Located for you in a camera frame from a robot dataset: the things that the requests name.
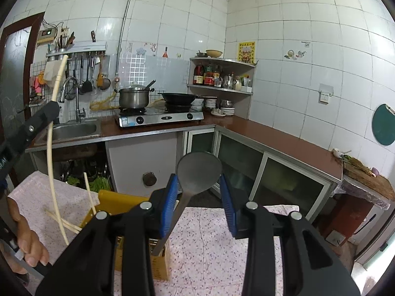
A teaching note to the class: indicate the green leafy vegetables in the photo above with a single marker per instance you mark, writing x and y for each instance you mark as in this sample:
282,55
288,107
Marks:
100,185

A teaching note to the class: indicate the beige control box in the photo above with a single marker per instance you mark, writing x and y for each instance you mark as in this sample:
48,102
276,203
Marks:
47,35

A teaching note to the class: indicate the white wall socket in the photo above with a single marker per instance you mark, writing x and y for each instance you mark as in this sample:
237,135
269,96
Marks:
326,94

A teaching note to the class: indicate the orange hanging bag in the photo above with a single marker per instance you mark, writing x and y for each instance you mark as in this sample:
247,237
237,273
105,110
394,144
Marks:
40,80

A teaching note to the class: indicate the steel bowl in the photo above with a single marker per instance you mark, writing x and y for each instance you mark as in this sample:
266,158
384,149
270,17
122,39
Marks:
226,103

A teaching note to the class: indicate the wooden spatula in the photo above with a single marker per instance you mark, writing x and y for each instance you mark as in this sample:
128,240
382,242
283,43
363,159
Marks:
99,79

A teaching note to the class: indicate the tan bowl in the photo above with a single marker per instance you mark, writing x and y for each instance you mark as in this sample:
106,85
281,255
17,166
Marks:
214,53

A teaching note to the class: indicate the plastic covered side table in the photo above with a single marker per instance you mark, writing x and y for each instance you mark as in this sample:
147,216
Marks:
364,195

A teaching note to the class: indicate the pink floral tablecloth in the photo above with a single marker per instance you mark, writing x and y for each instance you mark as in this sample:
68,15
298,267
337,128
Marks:
209,252

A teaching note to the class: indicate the steel spoon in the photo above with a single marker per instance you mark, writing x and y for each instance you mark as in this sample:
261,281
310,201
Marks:
199,171

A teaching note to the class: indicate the person's left hand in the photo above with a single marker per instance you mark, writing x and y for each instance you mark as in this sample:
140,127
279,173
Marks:
29,234

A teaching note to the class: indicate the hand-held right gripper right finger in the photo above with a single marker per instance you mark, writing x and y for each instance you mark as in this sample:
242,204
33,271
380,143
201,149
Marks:
228,209

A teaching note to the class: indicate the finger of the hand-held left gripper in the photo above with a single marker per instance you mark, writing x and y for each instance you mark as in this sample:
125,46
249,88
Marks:
31,129

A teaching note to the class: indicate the brown framed glass door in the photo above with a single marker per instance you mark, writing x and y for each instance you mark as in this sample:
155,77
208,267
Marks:
15,67

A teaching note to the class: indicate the steel wall rack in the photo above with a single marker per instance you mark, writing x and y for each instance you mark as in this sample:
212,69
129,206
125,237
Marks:
86,48

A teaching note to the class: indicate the steel sink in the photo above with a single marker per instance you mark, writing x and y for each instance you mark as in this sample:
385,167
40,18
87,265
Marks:
71,131

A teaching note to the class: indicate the black spatula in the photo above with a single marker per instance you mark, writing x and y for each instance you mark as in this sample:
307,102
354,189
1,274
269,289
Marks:
88,85

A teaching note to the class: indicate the steel gas stove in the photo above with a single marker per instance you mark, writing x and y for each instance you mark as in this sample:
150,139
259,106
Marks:
160,118

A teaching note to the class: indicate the white power strip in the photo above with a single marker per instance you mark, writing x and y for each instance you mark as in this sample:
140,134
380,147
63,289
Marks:
65,31

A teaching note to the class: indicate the stack of white plates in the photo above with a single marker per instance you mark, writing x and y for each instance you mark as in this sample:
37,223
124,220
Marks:
228,110

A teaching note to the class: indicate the white corner shelf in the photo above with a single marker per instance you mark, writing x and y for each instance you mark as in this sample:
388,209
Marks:
222,61

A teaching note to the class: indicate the grey metal pipe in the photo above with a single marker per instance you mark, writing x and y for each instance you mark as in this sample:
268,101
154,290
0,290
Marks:
123,21

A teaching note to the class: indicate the small white bowl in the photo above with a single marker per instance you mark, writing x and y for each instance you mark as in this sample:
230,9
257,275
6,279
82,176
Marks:
337,154

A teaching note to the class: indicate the red sauce jar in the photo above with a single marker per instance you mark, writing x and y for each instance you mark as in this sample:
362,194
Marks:
209,79

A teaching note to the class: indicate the brown round cap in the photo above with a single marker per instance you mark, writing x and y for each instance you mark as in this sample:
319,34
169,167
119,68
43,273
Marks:
149,179

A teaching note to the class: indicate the hanging steel ladle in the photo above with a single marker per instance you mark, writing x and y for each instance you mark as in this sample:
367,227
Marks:
106,84

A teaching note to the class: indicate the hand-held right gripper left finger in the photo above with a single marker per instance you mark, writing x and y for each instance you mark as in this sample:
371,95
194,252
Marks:
168,206

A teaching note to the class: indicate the white jug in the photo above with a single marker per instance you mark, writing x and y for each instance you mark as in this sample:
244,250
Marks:
237,84

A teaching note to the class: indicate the white stove cabinet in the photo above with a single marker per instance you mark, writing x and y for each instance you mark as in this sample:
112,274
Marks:
132,160

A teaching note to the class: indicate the small dark dish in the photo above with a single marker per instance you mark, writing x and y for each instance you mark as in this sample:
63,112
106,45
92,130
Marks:
201,54

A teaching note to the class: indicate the dried green herbs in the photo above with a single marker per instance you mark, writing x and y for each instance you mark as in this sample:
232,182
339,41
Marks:
358,164

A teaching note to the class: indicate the steel cup with utensils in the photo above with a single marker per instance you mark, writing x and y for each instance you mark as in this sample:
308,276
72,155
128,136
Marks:
61,45

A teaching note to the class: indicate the steel cooking pot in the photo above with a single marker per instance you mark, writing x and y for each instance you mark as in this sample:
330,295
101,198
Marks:
134,98

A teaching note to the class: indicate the wooden chopping board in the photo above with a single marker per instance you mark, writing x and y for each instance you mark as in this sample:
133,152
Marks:
370,185

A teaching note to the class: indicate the green round cutting board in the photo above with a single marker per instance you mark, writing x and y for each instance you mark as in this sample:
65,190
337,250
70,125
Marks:
384,125

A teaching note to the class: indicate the small white plate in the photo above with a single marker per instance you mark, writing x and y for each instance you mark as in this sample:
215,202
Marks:
218,113

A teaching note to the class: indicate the yellow wall poster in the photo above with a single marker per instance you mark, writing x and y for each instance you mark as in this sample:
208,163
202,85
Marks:
247,51

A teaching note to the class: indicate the stack of white bowls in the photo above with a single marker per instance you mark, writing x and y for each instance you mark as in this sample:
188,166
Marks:
210,102

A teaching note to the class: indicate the white hanging cloth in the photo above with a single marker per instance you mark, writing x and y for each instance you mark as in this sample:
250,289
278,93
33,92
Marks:
51,71

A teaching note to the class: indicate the black wok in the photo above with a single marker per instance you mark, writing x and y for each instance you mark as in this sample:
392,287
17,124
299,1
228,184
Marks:
179,98

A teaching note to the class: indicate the yellow plastic utensil holder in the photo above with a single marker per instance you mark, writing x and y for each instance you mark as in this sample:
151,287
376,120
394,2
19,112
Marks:
123,202

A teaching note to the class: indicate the dark sauce bottle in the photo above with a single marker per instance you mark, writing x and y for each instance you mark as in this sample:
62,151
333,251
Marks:
199,76

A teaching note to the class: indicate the glass door counter cabinet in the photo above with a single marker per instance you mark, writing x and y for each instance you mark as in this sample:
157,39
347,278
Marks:
240,157

